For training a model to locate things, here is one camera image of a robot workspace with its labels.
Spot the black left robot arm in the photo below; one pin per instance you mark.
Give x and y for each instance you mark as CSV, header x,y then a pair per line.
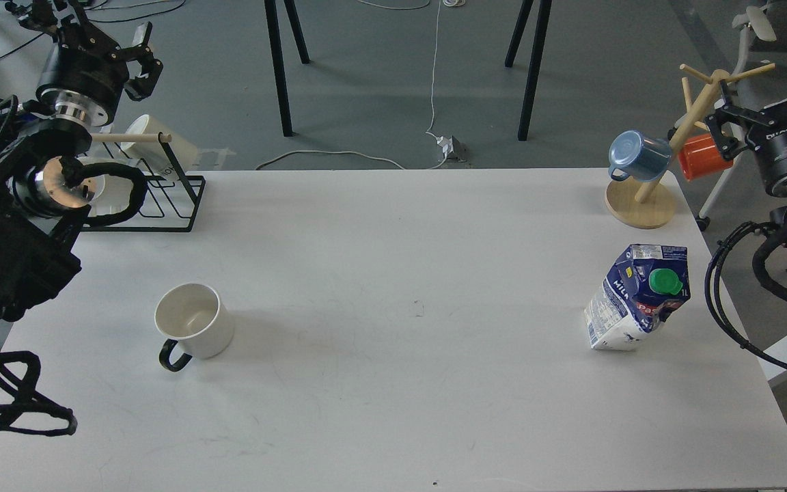
x,y
47,195

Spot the white mug black handle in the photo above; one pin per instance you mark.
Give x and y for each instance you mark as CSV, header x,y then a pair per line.
x,y
196,325

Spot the black table leg right pair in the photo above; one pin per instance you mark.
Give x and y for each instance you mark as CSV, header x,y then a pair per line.
x,y
535,59

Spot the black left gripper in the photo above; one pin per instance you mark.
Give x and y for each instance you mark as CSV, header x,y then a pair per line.
x,y
80,61

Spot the wooden mug tree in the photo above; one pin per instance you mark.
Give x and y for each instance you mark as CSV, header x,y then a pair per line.
x,y
649,204

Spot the grey office chair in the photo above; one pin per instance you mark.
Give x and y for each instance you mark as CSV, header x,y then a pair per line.
x,y
736,187

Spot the white power plug adapter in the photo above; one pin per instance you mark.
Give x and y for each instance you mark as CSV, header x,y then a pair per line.
x,y
452,150

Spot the blue white milk carton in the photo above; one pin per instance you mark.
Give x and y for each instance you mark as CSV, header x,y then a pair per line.
x,y
642,288

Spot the orange plastic cup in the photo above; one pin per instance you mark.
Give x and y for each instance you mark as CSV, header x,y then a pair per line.
x,y
699,157

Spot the blue plastic cup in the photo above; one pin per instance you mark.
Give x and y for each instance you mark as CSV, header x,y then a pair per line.
x,y
633,155

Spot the white cup on rack front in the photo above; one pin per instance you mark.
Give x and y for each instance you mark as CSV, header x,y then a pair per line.
x,y
109,194

